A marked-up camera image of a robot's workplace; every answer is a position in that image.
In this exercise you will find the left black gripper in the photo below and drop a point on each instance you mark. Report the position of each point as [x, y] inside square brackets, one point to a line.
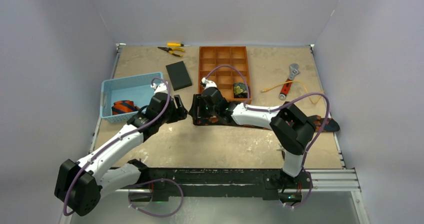
[179, 113]

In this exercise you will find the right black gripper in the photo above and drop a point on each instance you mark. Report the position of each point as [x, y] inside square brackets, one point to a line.
[199, 111]

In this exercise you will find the dark orange floral tie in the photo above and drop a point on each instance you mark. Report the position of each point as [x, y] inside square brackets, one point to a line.
[263, 121]

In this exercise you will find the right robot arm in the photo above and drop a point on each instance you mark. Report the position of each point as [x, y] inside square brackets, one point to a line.
[294, 141]

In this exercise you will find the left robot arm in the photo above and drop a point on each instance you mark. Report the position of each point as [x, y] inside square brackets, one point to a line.
[81, 184]

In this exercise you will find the black foam block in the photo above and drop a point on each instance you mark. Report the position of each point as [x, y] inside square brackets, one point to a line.
[178, 75]

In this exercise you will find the light blue plastic basket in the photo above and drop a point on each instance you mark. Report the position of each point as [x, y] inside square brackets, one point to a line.
[136, 88]

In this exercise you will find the rolled yellow floral tie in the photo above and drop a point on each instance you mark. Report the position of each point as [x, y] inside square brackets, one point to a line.
[240, 90]

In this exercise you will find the orange wooden compartment tray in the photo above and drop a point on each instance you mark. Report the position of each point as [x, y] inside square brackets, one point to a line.
[225, 65]

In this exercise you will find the orange navy striped tie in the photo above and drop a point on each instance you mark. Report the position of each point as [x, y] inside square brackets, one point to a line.
[124, 107]

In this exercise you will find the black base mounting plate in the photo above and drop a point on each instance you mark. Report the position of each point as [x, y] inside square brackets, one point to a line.
[267, 184]

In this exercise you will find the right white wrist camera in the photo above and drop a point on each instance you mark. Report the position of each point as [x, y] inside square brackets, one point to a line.
[207, 83]

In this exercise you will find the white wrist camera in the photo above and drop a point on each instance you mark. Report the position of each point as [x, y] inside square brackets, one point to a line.
[207, 83]
[160, 88]

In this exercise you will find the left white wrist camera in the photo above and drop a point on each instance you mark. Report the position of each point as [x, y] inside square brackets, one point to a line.
[160, 88]

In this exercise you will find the yellow handled pliers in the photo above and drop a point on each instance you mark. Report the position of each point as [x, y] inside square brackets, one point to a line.
[173, 51]

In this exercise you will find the yellow handled screwdriver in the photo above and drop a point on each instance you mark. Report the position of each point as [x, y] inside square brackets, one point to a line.
[172, 44]

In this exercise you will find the black handled pliers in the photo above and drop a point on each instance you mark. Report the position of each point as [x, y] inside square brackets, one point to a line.
[282, 152]

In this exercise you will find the red handled adjustable wrench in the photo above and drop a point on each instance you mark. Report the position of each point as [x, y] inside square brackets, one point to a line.
[294, 71]

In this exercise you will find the aluminium frame rail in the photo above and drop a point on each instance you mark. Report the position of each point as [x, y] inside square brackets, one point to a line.
[327, 181]

